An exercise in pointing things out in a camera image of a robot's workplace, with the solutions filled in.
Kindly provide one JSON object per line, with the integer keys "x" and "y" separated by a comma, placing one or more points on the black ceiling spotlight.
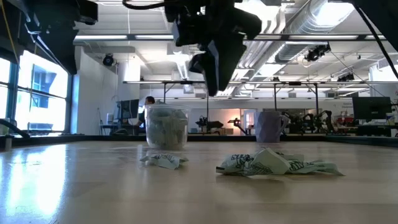
{"x": 345, "y": 77}
{"x": 317, "y": 52}
{"x": 108, "y": 59}

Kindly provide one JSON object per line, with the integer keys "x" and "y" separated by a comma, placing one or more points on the green white stevia packet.
{"x": 163, "y": 161}
{"x": 166, "y": 115}
{"x": 311, "y": 168}
{"x": 158, "y": 137}
{"x": 258, "y": 163}
{"x": 177, "y": 130}

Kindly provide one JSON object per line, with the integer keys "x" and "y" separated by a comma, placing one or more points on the long ceiling light bar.
{"x": 124, "y": 37}

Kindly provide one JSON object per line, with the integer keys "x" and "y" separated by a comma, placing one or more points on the black computer monitor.
{"x": 129, "y": 109}
{"x": 371, "y": 107}

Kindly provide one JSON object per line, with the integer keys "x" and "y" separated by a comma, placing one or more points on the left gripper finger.
{"x": 65, "y": 49}

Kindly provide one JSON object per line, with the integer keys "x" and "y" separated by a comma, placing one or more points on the black background robot arm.
{"x": 311, "y": 121}
{"x": 210, "y": 124}
{"x": 237, "y": 123}

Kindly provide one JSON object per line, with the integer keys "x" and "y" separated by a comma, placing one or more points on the black background rig frame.
{"x": 280, "y": 83}

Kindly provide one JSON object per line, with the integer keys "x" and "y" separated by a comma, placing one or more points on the clear plastic cup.
{"x": 148, "y": 124}

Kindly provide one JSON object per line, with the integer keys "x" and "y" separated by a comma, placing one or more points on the lilac faceted mug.
{"x": 267, "y": 126}

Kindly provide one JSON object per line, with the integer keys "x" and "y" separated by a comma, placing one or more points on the bright window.
{"x": 40, "y": 115}

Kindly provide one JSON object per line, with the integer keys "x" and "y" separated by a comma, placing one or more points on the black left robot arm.
{"x": 18, "y": 28}

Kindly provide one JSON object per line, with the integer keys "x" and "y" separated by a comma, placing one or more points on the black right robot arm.
{"x": 382, "y": 18}

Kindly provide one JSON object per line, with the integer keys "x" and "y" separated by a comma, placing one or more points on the person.
{"x": 150, "y": 100}

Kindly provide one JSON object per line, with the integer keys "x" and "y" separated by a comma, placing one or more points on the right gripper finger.
{"x": 210, "y": 74}
{"x": 230, "y": 62}

